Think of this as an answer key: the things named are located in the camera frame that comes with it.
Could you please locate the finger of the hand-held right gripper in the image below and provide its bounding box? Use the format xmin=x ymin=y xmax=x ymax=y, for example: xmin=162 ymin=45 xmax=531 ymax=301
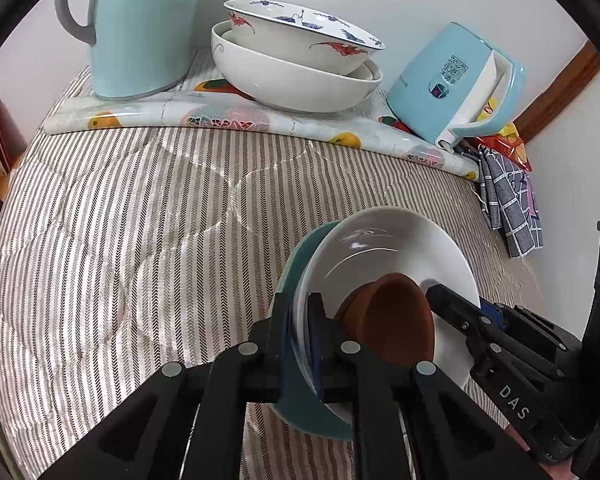
xmin=479 ymin=300 xmax=518 ymax=333
xmin=425 ymin=284 xmax=488 ymax=343

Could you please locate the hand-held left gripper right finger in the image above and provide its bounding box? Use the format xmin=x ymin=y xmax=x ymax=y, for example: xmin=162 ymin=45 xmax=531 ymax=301
xmin=305 ymin=292 xmax=551 ymax=480

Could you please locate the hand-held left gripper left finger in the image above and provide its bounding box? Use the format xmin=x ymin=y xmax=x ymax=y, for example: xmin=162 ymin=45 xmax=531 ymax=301
xmin=40 ymin=291 xmax=295 ymax=480

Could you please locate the blue plate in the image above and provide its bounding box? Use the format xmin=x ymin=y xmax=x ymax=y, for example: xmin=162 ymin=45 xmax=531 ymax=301
xmin=275 ymin=220 xmax=356 ymax=442

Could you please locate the small brown bowl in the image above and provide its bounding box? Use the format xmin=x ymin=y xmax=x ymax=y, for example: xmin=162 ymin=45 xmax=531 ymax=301
xmin=335 ymin=272 xmax=437 ymax=368

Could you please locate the white plate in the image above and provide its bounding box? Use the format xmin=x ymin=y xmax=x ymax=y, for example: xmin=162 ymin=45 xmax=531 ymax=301
xmin=292 ymin=206 xmax=481 ymax=427

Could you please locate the grey plaid cloth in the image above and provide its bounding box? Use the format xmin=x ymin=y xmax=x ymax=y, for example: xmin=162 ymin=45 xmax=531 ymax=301
xmin=475 ymin=144 xmax=546 ymax=261

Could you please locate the red chip bag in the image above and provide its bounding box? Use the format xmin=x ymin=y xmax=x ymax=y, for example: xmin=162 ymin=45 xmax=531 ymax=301
xmin=480 ymin=132 xmax=533 ymax=172

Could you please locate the yellow chip bag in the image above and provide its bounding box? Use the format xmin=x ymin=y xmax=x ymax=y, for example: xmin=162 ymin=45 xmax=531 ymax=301
xmin=497 ymin=121 xmax=523 ymax=145

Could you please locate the striped quilted blanket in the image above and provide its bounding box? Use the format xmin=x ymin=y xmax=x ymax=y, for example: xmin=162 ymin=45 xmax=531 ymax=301
xmin=0 ymin=67 xmax=551 ymax=480

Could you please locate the light blue electric kettle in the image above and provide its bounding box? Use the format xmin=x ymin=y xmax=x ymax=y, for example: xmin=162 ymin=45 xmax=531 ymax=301
xmin=386 ymin=22 xmax=528 ymax=150

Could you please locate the fruit print table mat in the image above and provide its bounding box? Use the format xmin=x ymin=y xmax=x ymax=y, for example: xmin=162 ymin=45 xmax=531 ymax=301
xmin=42 ymin=50 xmax=481 ymax=181

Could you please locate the white bowl grey swirl pattern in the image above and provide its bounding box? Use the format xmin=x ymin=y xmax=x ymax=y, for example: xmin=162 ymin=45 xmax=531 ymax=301
xmin=211 ymin=21 xmax=384 ymax=114

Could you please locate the blue and red painted bowl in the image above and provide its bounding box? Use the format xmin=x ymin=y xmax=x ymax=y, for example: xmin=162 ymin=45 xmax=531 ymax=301
xmin=223 ymin=0 xmax=386 ymax=80

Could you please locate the light blue thermos jug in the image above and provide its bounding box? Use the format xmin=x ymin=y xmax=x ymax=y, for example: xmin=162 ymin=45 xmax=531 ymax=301
xmin=55 ymin=0 xmax=203 ymax=101

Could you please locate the brown wooden door frame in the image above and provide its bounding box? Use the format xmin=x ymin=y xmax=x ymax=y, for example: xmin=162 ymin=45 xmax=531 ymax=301
xmin=512 ymin=40 xmax=600 ymax=143

